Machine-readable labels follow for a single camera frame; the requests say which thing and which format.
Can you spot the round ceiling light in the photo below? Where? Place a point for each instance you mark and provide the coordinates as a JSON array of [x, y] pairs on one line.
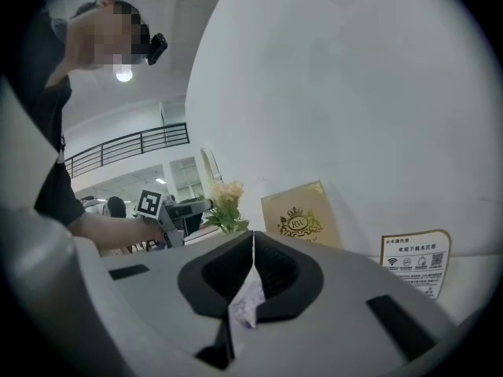
[[123, 75]]

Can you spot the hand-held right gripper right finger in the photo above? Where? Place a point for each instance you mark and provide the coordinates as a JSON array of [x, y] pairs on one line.
[[353, 281]]

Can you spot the person's left forearm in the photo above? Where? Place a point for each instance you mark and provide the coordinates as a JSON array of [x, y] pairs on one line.
[[118, 232]]

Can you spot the pale yellow flowers bunch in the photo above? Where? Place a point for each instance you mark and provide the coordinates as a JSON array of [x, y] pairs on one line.
[[228, 200]]

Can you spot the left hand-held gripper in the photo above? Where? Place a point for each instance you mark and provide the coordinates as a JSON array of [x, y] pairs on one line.
[[149, 204]]

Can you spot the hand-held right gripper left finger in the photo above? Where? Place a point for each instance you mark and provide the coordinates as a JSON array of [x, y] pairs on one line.
[[157, 289]]

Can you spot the person's black shirt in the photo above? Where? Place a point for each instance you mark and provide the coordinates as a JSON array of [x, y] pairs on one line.
[[55, 163]]

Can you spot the tan gold-crest booklet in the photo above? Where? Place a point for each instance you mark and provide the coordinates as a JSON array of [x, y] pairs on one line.
[[298, 214]]

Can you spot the person's head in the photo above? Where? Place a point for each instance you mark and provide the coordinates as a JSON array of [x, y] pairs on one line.
[[98, 37]]

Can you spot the black balcony railing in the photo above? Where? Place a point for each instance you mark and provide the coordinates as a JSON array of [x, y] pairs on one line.
[[129, 143]]

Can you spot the black head-mounted camera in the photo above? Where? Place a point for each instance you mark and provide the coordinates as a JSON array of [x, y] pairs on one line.
[[157, 48]]

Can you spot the purple tissue packet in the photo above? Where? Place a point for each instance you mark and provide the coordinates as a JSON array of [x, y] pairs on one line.
[[247, 302]]

